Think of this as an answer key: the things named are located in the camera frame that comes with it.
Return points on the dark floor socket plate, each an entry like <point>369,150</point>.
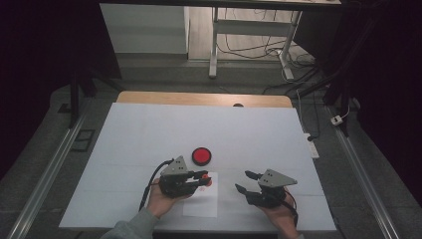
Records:
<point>83,140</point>

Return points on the aluminium floor rail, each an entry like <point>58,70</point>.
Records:
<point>46,179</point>
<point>365,179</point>

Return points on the white plug adapter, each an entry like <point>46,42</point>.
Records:
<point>336,120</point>

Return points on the white desk frame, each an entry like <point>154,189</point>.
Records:
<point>252,28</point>

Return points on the white power strip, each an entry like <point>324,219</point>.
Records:
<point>312,146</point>

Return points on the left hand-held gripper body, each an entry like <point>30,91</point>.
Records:
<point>174,184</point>

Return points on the orange stamp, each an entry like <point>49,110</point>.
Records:
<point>207,182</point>

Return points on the person's left hand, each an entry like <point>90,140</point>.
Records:
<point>159,204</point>

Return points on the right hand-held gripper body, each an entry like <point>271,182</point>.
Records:
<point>275,179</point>

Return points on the white paper sheet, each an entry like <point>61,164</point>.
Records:
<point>202,204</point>

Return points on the black metal stand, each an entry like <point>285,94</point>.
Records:
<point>338,93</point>
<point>74,96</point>

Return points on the round black red ink pad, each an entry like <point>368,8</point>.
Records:
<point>201,156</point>

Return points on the person's right hand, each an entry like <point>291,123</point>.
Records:
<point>283,219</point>

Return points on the dark curtain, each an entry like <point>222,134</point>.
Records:
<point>40,49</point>
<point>388,66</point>

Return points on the white cabinet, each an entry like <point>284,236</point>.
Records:
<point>142,30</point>

